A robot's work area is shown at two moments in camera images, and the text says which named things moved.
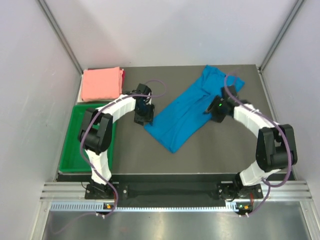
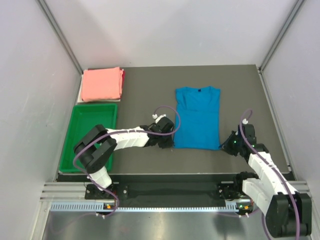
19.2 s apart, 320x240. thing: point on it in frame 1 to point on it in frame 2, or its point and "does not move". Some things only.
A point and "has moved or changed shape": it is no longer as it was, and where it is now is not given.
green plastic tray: (71, 160) does not move
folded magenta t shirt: (123, 80) does not move
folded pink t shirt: (102, 84) does not move
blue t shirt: (174, 125) has moved or changed shape
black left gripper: (147, 118) to (168, 144)
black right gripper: (212, 109) to (226, 146)
